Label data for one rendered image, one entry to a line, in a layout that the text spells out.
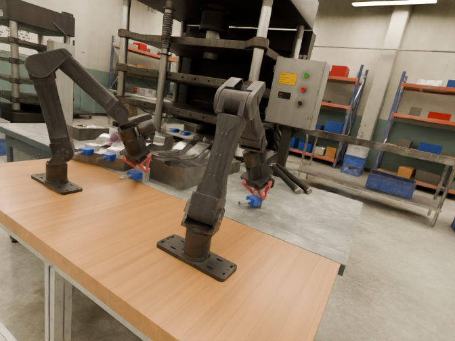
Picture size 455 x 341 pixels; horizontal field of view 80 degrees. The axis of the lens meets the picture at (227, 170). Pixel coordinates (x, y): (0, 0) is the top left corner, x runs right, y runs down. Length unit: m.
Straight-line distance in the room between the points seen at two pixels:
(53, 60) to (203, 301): 0.78
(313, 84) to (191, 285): 1.40
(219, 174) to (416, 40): 7.22
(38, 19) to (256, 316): 5.32
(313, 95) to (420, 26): 6.11
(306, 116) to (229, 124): 1.14
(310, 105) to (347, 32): 6.30
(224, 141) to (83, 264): 0.40
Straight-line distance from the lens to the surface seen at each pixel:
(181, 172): 1.08
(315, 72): 1.76
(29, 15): 5.49
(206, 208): 0.62
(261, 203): 1.04
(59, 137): 1.02
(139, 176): 1.13
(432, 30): 7.70
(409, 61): 7.58
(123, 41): 2.48
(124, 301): 0.58
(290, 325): 0.59
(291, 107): 1.77
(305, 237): 0.92
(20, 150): 2.02
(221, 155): 0.63
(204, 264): 0.66
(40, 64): 1.00
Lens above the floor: 1.18
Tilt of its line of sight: 15 degrees down
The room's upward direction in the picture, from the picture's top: 10 degrees clockwise
